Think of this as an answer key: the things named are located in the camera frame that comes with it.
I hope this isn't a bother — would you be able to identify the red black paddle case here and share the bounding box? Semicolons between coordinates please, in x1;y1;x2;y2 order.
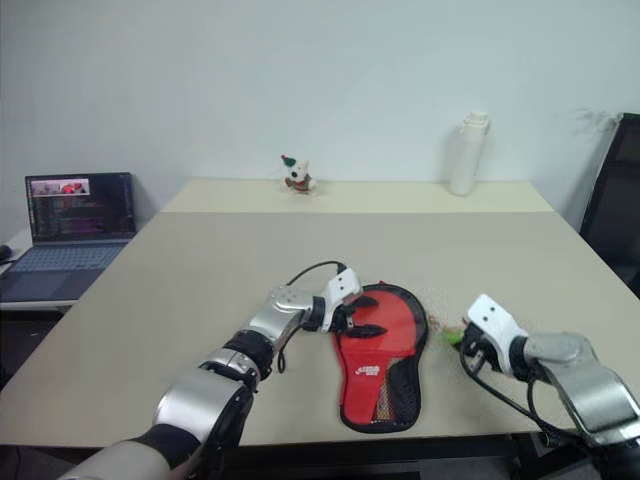
332;281;432;432

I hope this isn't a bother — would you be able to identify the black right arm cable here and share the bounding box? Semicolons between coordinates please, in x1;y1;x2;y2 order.
458;344;566;446

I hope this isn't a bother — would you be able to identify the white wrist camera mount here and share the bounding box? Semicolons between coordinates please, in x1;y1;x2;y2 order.
466;293;530;376
322;268;364;334

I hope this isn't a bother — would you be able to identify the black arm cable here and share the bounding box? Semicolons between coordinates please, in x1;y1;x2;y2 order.
273;260;347;375
458;344;566;446

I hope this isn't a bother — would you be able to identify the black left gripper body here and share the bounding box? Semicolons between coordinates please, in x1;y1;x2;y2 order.
332;298;363;334

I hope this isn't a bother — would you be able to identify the white water bottle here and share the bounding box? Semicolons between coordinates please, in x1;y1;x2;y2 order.
448;110;491;197

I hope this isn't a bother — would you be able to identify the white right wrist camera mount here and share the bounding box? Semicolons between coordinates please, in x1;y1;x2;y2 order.
466;293;530;376

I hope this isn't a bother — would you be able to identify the dark grey laptop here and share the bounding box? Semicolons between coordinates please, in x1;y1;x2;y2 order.
0;172;139;304

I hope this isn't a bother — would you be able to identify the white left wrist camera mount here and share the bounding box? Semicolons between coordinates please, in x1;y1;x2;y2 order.
322;268;364;334

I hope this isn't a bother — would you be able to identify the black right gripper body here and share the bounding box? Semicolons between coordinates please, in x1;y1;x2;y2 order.
459;321;494;373

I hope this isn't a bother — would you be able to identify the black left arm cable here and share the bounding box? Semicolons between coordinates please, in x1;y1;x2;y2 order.
273;260;347;375

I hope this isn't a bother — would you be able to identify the white plush dog toy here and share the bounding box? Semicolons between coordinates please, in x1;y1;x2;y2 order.
278;153;321;197

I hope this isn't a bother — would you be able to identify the green zipper pull tag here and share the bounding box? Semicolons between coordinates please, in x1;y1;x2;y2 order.
433;324;465;347

